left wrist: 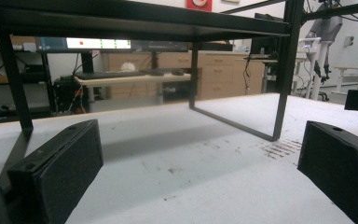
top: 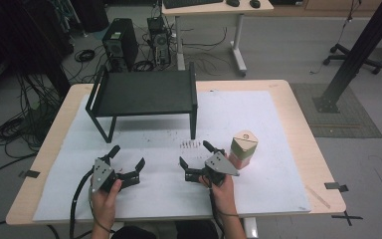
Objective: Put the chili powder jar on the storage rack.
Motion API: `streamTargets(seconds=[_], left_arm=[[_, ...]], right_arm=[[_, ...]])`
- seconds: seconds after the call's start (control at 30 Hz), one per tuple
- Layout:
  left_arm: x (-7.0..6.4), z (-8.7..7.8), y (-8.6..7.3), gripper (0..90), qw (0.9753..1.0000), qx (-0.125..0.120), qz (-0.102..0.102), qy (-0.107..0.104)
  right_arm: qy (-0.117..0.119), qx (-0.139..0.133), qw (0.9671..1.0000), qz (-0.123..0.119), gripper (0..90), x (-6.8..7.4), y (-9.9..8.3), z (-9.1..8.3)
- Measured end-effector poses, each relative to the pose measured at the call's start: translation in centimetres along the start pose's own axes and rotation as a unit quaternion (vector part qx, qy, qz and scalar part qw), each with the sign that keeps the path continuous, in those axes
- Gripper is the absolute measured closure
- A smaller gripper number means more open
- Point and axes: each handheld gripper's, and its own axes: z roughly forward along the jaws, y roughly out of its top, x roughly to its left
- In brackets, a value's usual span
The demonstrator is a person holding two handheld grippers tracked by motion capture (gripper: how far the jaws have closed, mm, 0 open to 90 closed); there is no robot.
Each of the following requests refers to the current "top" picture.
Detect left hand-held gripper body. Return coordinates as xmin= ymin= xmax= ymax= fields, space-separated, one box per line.
xmin=91 ymin=157 xmax=141 ymax=194

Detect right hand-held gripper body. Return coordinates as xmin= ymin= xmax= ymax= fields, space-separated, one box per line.
xmin=184 ymin=151 xmax=241 ymax=187

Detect tan green pink triangular box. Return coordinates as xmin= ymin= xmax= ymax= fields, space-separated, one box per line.
xmin=228 ymin=129 xmax=260 ymax=170

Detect black metal shelf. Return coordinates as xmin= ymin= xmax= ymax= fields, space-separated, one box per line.
xmin=85 ymin=61 xmax=199 ymax=144

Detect person's right hand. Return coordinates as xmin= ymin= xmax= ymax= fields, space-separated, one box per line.
xmin=198 ymin=174 xmax=239 ymax=217

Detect person's left hand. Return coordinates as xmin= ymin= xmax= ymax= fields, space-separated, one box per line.
xmin=90 ymin=179 xmax=123 ymax=231

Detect white foam mat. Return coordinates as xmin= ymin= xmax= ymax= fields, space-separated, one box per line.
xmin=32 ymin=90 xmax=312 ymax=223

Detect person's dark trousers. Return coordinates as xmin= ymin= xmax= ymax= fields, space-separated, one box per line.
xmin=110 ymin=219 xmax=221 ymax=239

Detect black tape piece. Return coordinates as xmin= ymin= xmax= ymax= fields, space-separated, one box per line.
xmin=17 ymin=169 xmax=42 ymax=179
xmin=323 ymin=181 xmax=350 ymax=193

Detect white table leg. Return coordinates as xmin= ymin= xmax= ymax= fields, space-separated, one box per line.
xmin=243 ymin=216 xmax=259 ymax=239

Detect black computer tower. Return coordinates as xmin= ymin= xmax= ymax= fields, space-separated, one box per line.
xmin=101 ymin=17 xmax=140 ymax=73

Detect open computer tower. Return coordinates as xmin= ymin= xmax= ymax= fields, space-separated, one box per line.
xmin=146 ymin=16 xmax=173 ymax=67

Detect grey floor mat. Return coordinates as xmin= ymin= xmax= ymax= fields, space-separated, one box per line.
xmin=289 ymin=82 xmax=382 ymax=139

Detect white desk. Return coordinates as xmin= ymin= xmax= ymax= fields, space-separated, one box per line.
xmin=161 ymin=0 xmax=276 ymax=78

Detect black curtain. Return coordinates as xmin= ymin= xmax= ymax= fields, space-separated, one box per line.
xmin=0 ymin=0 xmax=110 ymax=99

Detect black keyboard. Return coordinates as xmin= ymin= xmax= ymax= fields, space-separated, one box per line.
xmin=162 ymin=0 xmax=225 ymax=10

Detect black office chair base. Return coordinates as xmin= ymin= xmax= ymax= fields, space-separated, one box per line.
xmin=322 ymin=42 xmax=382 ymax=76

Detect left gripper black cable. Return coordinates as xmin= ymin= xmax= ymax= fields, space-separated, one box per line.
xmin=69 ymin=168 xmax=96 ymax=239

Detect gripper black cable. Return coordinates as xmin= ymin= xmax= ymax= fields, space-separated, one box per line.
xmin=69 ymin=168 xmax=96 ymax=239
xmin=208 ymin=187 xmax=226 ymax=239

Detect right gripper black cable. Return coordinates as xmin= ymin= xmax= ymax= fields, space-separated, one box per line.
xmin=208 ymin=187 xmax=226 ymax=239

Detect tangle of black cables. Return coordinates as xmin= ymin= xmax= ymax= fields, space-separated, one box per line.
xmin=0 ymin=71 xmax=68 ymax=183

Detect coiled black cable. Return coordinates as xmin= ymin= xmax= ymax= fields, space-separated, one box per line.
xmin=74 ymin=48 xmax=96 ymax=64

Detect black metal post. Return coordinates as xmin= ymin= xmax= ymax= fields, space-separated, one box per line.
xmin=312 ymin=0 xmax=382 ymax=115

